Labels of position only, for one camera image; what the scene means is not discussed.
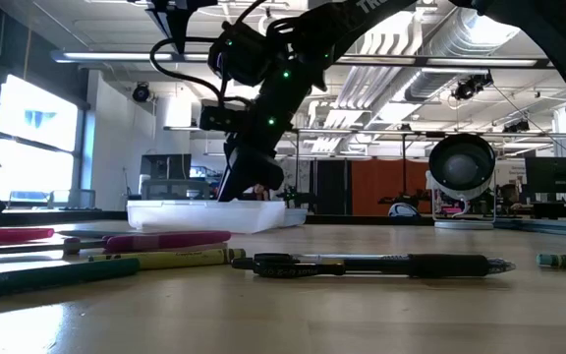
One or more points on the grey equipment cabinet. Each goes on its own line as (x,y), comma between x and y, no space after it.
(165,167)

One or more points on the large window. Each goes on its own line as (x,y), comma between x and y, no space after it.
(32,128)

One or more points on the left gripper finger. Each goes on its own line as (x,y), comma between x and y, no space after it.
(180,24)

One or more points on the purple scissors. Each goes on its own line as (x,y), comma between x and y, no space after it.
(165,241)

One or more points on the orange partition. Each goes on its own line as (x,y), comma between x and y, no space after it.
(376,187)

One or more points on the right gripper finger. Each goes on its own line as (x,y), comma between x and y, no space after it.
(266,172)
(234,177)

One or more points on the clear plastic supply box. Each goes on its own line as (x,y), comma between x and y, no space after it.
(204,216)

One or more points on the olive yellow crayon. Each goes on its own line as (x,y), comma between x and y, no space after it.
(165,259)

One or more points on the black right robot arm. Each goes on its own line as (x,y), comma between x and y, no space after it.
(342,24)

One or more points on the black hanging camera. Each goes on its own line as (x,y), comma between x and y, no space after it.
(467,88)
(141,92)

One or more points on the black computer monitor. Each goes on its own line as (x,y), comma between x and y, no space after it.
(555,174)

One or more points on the pink highlighter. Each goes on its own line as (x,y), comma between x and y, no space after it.
(10,234)

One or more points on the black click pen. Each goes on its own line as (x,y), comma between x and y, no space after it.
(435,265)

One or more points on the silver ventilation duct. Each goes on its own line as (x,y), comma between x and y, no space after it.
(460,44)

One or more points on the white and blue ball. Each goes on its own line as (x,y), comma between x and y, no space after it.
(403,210)

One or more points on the green pen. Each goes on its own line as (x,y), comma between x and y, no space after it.
(57,277)

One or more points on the long overhead light bar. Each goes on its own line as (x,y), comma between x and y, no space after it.
(116,56)

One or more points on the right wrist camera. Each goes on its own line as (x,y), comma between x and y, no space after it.
(239,54)

